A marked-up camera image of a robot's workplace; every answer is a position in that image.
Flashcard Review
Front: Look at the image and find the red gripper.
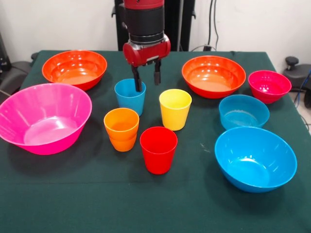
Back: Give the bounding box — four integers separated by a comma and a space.
122, 33, 172, 92

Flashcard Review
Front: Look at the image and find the blue cup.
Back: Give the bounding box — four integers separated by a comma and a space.
114, 78, 147, 117

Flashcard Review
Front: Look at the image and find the orange-red bowl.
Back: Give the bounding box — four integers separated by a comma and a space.
41, 50, 108, 92
181, 55, 247, 100

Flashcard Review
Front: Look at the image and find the yellow cup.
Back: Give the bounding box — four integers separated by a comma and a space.
159, 88, 192, 132

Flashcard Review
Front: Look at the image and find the orange cup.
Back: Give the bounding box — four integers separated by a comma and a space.
103, 108, 140, 141
109, 133, 138, 152

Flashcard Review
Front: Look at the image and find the red cup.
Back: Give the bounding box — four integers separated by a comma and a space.
139, 126, 178, 175

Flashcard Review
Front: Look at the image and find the small blue bowl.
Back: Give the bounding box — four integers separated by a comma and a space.
218, 94, 270, 131

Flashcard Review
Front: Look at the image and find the large pink bowl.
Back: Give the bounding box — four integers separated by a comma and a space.
0, 83, 93, 156

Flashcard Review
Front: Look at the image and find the small magenta bowl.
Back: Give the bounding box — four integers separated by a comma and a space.
248, 70, 292, 105

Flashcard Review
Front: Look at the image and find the dark green tablecloth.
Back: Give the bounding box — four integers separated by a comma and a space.
0, 50, 311, 233

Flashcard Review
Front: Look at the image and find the large blue bowl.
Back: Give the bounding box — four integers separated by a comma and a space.
214, 126, 298, 194

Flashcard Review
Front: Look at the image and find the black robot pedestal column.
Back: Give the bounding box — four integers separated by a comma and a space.
114, 0, 196, 51

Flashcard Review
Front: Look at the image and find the black cable with adapter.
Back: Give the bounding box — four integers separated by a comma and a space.
191, 0, 221, 52

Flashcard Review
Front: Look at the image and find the blue cable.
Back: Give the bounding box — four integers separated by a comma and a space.
293, 69, 311, 109

